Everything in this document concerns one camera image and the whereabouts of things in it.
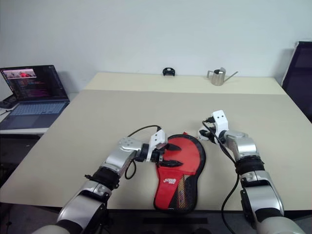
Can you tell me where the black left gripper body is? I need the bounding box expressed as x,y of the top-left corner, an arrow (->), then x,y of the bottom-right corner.
151,143 -> 167,169

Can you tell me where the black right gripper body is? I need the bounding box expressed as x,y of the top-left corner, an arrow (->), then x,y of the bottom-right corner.
203,116 -> 219,145

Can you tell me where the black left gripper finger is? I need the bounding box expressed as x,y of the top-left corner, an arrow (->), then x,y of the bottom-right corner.
165,143 -> 182,152
159,159 -> 183,168

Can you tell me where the red black paddle case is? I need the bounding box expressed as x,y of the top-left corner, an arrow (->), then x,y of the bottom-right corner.
153,133 -> 207,215

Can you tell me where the silver metal watering can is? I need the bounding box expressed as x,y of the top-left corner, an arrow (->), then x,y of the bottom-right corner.
207,67 -> 239,86

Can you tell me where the black upright panel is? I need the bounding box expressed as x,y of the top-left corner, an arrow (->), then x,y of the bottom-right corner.
281,40 -> 312,122

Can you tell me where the open blue laptop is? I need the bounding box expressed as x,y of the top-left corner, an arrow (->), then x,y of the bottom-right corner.
0,64 -> 71,130

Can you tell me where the black handheld controller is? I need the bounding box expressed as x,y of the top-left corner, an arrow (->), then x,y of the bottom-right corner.
0,95 -> 18,109

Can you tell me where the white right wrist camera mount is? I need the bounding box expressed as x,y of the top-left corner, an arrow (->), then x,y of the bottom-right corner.
211,110 -> 230,137

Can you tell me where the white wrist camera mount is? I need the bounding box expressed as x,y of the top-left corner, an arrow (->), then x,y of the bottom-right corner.
147,130 -> 169,162
211,110 -> 230,137

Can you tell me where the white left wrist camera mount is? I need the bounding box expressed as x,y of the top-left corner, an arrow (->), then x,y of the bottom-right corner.
147,130 -> 169,162

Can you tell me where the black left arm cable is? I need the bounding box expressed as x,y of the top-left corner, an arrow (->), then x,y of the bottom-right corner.
124,125 -> 163,180

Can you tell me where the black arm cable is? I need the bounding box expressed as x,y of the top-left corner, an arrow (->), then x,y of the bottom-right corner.
124,125 -> 163,180
202,117 -> 241,234

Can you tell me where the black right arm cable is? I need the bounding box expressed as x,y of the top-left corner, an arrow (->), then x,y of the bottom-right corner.
202,117 -> 241,234

